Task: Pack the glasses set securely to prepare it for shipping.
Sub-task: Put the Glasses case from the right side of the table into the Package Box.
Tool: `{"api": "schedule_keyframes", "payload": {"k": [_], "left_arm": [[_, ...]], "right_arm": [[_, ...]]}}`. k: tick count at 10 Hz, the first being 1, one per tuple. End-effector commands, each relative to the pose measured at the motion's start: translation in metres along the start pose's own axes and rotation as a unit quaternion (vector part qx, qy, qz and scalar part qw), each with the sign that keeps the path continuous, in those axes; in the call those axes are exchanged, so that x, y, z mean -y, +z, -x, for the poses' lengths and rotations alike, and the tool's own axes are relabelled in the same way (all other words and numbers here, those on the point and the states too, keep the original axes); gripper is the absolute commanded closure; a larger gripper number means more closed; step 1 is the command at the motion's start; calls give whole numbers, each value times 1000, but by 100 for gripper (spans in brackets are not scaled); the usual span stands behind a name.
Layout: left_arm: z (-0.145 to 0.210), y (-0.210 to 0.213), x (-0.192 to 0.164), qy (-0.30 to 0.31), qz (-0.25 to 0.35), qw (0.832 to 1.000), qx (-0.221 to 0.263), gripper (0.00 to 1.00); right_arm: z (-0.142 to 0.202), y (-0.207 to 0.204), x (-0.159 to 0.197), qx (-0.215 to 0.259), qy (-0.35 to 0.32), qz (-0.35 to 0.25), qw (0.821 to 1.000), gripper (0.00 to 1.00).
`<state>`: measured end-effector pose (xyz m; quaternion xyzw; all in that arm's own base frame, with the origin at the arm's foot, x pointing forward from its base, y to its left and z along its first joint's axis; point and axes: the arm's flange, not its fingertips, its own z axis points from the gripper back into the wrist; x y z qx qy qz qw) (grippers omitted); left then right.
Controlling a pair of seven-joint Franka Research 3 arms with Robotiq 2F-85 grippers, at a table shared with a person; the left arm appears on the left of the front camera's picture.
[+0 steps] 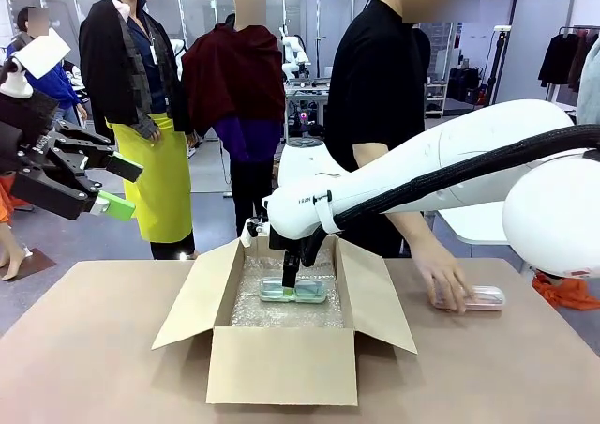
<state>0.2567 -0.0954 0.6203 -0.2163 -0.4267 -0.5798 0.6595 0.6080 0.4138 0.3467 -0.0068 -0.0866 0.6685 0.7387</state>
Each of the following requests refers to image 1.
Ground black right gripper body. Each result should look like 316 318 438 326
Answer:
269 228 330 269

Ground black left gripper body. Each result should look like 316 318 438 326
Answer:
0 88 91 221

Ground transparent green glasses case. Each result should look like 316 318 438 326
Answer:
258 276 328 305

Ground transparent pink glasses case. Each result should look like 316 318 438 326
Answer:
431 284 508 313

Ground person's left forearm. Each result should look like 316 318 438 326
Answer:
352 141 447 262

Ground brown cardboard shipping box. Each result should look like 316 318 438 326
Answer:
150 234 419 407

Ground person's left hand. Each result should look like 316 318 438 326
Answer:
411 249 480 314

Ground clear bubble wrap sheet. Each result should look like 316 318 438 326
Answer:
229 249 346 330

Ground person in blue jacket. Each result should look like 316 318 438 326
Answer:
7 6 90 128

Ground orange cloth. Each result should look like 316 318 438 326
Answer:
0 173 37 224
531 272 600 311

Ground bare mannequin leg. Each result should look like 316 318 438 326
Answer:
0 220 30 282

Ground mannequin with maroon shawl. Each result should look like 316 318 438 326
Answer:
180 0 287 238

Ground white side table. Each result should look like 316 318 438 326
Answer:
434 206 513 248

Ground person in black t-shirt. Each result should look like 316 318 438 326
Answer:
323 0 482 259

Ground white storage shelf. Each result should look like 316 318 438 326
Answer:
423 20 459 119

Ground black equipment cases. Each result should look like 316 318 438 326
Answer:
446 65 489 105

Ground black stand with light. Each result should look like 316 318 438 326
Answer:
486 24 512 107

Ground clothes rack with dark garments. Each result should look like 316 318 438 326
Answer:
536 24 600 104

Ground light grey hanging garment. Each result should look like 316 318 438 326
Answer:
575 33 600 126

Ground brown mannequin base plate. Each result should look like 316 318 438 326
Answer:
0 248 58 283

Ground black braided cable sleeve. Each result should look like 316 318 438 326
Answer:
318 123 600 234

